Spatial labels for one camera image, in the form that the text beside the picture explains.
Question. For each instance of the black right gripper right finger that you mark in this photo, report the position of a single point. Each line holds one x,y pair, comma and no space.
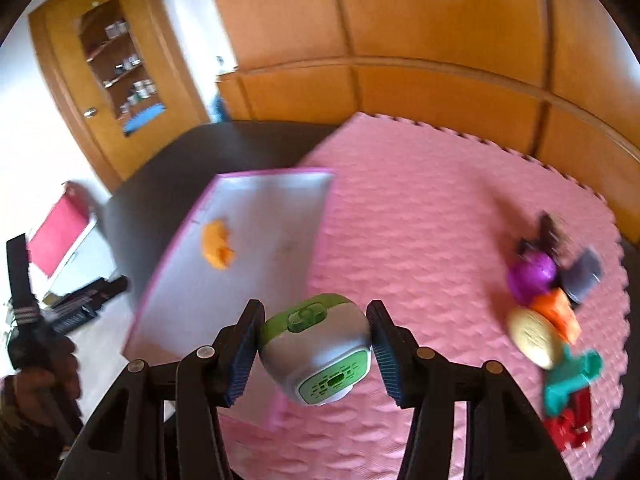
504,437

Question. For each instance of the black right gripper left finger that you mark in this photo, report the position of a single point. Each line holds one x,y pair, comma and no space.
125,436

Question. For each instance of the purple perforated dome strainer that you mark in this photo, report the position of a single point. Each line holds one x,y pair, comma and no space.
530,276

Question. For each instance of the orange plastic curved piece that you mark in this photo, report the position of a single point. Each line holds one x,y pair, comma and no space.
215,245

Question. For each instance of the white green plug-in device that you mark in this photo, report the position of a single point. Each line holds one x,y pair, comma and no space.
317,350

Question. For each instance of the person's left hand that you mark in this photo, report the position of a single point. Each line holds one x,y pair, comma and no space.
28,431

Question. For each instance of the red puzzle-shaped piece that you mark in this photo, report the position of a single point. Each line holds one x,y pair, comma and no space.
569,429

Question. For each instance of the red metallic cylinder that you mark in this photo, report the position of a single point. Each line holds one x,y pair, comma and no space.
580,404

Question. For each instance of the red cushioned chair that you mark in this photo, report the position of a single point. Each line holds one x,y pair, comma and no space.
66,225

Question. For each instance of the teal plastic T-shaped piece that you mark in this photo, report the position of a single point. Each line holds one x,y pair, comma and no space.
573,373

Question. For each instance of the orange perforated block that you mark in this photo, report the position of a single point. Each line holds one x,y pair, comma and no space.
555,306

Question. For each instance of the grey black cylindrical cap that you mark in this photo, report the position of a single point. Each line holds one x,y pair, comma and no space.
581,276

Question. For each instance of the pink foam puzzle mat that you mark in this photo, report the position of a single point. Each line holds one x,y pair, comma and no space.
426,220

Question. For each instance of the pink-rimmed white tray box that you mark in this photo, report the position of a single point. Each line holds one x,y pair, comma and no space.
273,218

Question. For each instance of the wooden glass door cabinet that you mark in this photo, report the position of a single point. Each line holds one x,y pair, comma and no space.
119,79

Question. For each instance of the wooden wall cabinet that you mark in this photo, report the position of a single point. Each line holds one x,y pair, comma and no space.
552,79

